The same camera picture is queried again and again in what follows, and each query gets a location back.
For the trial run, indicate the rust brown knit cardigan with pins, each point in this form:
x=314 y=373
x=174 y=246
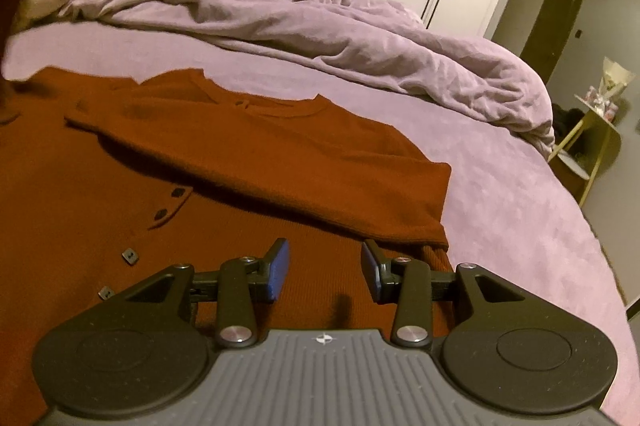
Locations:
x=225 y=186

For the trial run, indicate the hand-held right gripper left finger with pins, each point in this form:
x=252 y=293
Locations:
x=279 y=273

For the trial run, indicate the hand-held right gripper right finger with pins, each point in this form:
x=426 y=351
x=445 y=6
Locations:
x=371 y=273

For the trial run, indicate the dark cloth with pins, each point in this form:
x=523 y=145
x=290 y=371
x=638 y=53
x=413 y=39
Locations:
x=566 y=125

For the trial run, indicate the gold side table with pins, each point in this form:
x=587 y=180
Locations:
x=595 y=140

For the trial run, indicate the crumpled lilac duvet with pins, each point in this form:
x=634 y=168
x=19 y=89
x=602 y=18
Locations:
x=310 y=20

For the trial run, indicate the lilac bed sheet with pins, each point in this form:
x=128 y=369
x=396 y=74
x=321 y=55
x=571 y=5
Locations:
x=505 y=211

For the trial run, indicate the dark doorway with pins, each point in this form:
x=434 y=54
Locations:
x=552 y=20

